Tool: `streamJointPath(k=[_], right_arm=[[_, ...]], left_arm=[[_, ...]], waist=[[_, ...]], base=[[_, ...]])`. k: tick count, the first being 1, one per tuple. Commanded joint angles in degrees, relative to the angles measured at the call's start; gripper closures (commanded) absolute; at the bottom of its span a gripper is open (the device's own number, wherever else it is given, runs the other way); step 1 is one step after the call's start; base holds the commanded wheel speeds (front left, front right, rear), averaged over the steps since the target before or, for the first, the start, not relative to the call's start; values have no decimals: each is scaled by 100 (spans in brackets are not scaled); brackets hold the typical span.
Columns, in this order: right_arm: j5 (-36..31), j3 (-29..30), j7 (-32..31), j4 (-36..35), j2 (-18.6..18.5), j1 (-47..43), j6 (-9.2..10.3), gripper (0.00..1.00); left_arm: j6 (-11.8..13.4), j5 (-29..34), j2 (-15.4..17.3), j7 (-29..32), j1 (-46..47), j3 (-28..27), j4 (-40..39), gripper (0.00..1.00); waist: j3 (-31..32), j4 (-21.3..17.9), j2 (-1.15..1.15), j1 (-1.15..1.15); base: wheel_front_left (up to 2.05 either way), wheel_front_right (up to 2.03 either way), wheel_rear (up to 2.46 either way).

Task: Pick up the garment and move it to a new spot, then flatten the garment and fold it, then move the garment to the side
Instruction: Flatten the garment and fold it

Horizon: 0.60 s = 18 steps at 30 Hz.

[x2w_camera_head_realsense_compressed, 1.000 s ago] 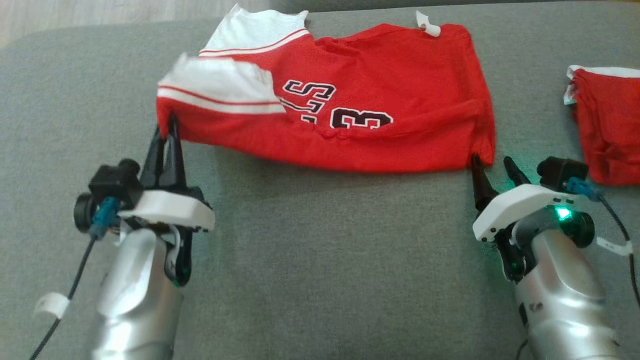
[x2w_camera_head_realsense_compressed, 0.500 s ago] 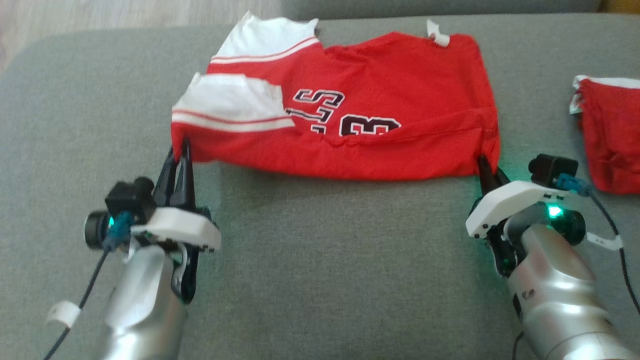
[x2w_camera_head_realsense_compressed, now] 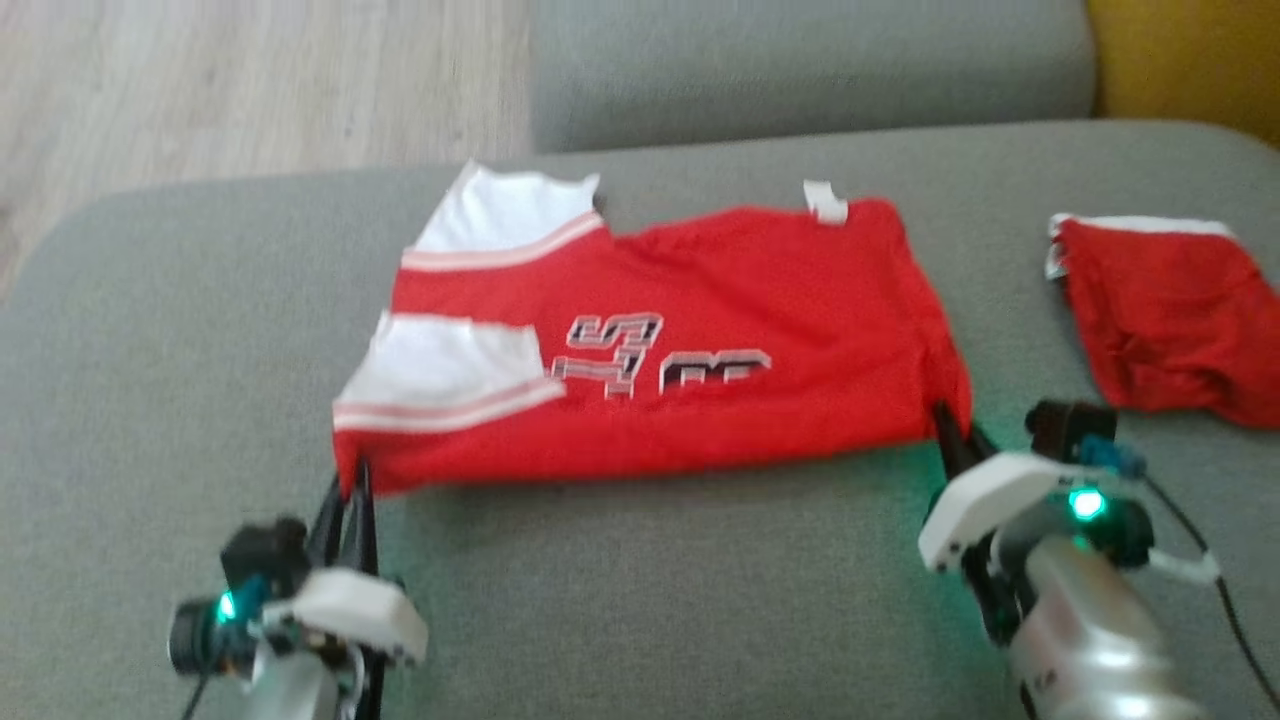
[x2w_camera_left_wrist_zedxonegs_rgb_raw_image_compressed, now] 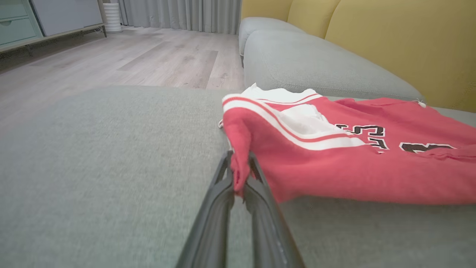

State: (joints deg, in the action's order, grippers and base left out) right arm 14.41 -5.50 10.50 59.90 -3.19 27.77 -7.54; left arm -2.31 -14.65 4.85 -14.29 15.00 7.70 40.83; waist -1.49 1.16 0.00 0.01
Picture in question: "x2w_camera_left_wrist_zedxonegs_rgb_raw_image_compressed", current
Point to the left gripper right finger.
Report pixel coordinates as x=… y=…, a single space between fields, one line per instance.
x=267 y=230

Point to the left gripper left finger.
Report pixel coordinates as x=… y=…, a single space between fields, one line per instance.
x=212 y=223

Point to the red basketball jersey white sleeves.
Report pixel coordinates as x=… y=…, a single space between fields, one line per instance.
x=334 y=171

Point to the wide grey sofa seat cushion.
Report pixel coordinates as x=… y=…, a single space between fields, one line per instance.
x=93 y=186

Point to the grey pleated curtain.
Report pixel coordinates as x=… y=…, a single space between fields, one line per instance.
x=178 y=15

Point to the narrow yellow sofa back cushion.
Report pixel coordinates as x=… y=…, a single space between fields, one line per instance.
x=312 y=15

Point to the yellow sofa armrest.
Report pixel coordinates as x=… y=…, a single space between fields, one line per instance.
x=264 y=8

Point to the white ribbed plant pot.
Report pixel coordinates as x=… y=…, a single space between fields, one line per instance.
x=112 y=18

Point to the wide yellow sofa back cushion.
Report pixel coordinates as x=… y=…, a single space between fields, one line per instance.
x=409 y=44

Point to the grey green tv cabinet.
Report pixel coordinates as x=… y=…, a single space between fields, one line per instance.
x=55 y=18

